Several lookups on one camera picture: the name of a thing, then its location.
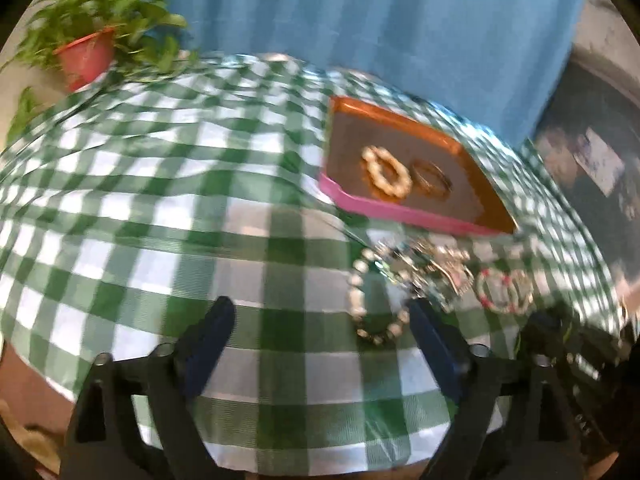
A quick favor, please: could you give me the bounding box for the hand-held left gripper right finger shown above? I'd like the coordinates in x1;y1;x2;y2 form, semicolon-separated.
407;299;583;480

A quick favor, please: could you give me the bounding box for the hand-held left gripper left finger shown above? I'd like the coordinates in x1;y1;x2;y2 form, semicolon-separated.
60;296;237;480

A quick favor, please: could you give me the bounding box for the pink and white bead bracelet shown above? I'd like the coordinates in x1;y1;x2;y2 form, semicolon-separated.
475;266;535;315

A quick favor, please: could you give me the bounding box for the silver bead bracelet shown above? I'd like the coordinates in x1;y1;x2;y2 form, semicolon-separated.
374;240;441;306

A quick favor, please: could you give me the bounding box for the pearl hair clip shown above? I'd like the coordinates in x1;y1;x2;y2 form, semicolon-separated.
435;247;476;295

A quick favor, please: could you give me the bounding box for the pale round bead bracelet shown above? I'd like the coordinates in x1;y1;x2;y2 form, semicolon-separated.
349;249;412;346

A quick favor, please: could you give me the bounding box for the pink and orange tray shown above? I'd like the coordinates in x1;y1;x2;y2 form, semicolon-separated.
319;95;518;237

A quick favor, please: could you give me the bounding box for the green white checked tablecloth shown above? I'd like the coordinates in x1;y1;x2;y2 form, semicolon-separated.
0;52;628;473

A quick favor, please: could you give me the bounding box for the gold bangle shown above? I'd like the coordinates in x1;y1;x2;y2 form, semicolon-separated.
410;160;454;199

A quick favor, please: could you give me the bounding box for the dark furniture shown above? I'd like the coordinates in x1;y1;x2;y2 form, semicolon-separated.
532;50;640;306

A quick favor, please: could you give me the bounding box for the green plant in red pot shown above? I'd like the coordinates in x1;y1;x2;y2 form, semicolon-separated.
4;0;201;146

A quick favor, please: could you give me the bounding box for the blue curtain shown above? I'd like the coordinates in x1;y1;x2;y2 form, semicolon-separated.
115;0;588;146

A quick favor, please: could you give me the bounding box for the cream pearl bead bracelet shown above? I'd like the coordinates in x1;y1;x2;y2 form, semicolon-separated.
361;146;414;204

